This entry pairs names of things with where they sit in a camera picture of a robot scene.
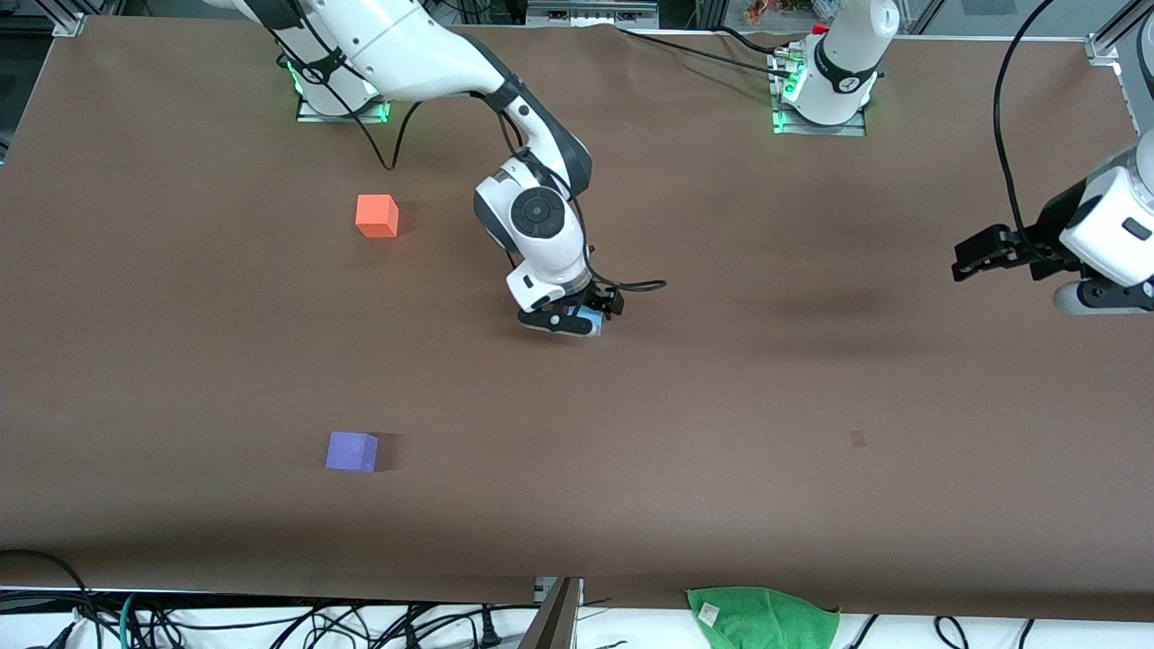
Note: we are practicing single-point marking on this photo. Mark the aluminium frame corner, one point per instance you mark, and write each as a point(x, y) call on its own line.
point(63, 22)

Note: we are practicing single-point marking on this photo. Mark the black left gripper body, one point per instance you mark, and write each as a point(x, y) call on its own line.
point(1044, 236)

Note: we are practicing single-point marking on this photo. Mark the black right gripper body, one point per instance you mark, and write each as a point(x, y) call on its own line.
point(602, 298)

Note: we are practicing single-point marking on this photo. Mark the blue foam block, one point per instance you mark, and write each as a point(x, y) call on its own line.
point(592, 323)

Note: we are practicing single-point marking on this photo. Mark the green cloth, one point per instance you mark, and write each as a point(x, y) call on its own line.
point(762, 620)

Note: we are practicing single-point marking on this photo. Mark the purple foam block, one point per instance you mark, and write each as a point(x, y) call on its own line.
point(350, 452)

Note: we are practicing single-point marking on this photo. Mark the aluminium frame rail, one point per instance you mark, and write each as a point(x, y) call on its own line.
point(1138, 108)

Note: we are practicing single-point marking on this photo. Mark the black power plug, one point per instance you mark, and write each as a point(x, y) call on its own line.
point(488, 631)

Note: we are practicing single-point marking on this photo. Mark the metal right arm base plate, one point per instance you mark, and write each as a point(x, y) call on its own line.
point(311, 114)

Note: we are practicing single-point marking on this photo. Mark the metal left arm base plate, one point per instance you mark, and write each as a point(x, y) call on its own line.
point(816, 131)

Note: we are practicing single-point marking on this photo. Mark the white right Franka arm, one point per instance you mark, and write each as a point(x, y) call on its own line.
point(541, 234)

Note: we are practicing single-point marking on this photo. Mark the grey device box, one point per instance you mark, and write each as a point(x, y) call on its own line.
point(590, 13)

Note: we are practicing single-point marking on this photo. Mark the grey aluminium post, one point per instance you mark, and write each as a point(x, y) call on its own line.
point(554, 622)

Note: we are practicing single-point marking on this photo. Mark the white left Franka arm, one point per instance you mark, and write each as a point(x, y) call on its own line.
point(1113, 230)

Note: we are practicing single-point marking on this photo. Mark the orange foam block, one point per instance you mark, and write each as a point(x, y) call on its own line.
point(375, 216)

